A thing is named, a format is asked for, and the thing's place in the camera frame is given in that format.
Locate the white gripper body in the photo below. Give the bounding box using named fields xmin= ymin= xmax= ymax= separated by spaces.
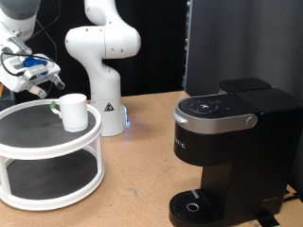
xmin=0 ymin=59 xmax=62 ymax=95

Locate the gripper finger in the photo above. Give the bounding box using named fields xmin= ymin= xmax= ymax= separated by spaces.
xmin=48 ymin=74 xmax=66 ymax=91
xmin=27 ymin=83 xmax=48 ymax=99

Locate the white mug with green mark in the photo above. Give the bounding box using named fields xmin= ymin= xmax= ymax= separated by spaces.
xmin=50 ymin=93 xmax=90 ymax=133

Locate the black Keurig coffee machine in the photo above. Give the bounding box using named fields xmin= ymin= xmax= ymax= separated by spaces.
xmin=169 ymin=85 xmax=303 ymax=227

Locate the white two-tier turntable shelf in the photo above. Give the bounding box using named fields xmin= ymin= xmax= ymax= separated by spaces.
xmin=0 ymin=97 xmax=105 ymax=212

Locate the black curtain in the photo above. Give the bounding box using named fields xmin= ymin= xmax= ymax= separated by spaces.
xmin=0 ymin=0 xmax=188 ymax=102

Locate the clear water reservoir black lid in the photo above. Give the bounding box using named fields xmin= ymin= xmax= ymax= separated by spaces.
xmin=219 ymin=78 xmax=273 ymax=95

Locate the blue camera mount clip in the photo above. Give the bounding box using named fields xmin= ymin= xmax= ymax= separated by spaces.
xmin=23 ymin=56 xmax=49 ymax=68

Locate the black camera cable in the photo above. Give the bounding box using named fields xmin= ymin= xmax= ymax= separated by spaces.
xmin=0 ymin=0 xmax=62 ymax=79

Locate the black power cable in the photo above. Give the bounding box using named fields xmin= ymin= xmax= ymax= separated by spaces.
xmin=282 ymin=188 xmax=303 ymax=203

